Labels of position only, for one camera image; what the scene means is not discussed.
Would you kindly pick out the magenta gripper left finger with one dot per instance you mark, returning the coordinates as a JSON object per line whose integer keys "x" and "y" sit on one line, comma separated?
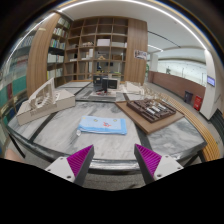
{"x": 73, "y": 168}

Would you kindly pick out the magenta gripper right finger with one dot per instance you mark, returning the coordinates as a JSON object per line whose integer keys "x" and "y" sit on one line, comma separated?
{"x": 154, "y": 166}

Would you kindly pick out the light blue folded towel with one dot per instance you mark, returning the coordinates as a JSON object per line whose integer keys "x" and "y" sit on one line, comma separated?
{"x": 93, "y": 124}

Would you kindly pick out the wooden model base board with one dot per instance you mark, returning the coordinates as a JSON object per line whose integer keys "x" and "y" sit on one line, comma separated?
{"x": 145, "y": 125}

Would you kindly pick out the dark brown architectural model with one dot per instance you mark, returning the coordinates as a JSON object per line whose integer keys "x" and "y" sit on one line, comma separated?
{"x": 151, "y": 110}

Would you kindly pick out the white architectural model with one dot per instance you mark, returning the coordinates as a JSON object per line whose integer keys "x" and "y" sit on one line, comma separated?
{"x": 44, "y": 101}

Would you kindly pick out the dark grey bin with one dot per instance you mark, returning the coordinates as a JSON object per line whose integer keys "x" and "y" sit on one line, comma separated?
{"x": 188, "y": 97}

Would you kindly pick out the red bin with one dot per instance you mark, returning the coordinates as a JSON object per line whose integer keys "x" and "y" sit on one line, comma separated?
{"x": 197, "y": 103}

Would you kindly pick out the small white building model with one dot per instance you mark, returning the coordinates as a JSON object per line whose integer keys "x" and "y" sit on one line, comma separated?
{"x": 133, "y": 88}

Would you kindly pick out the side bookshelf with books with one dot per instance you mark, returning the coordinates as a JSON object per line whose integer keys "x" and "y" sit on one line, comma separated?
{"x": 56, "y": 51}

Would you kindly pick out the poster on wooden panel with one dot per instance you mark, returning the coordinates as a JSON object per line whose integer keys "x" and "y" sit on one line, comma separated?
{"x": 140, "y": 54}

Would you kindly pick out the wall screen display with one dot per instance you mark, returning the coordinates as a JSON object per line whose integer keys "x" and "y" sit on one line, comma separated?
{"x": 211, "y": 81}

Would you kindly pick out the wooden bookshelf wall unit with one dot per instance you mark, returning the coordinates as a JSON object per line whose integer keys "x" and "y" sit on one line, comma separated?
{"x": 96, "y": 46}

